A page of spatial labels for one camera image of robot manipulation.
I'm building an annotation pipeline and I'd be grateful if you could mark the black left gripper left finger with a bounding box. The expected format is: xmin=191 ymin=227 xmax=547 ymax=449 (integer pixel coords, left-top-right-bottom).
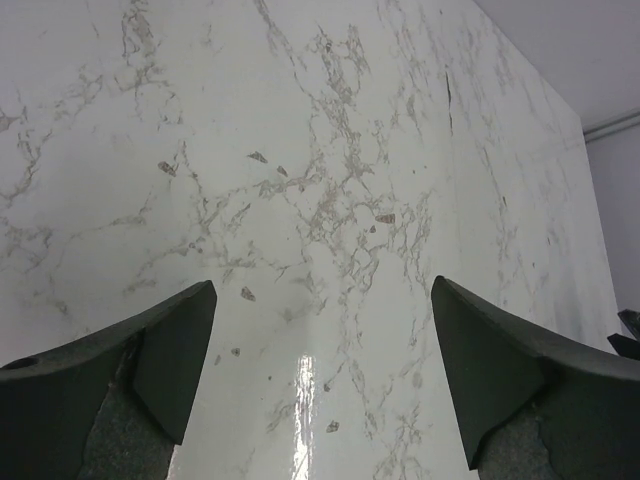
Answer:
xmin=1 ymin=281 xmax=217 ymax=479

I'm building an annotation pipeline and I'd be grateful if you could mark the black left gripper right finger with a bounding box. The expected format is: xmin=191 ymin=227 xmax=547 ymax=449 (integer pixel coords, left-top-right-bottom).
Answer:
xmin=431 ymin=276 xmax=639 ymax=479

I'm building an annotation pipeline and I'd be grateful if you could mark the black right arm gripper tip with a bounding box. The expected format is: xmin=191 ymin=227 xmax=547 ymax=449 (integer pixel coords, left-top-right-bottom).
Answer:
xmin=608 ymin=309 xmax=640 ymax=361

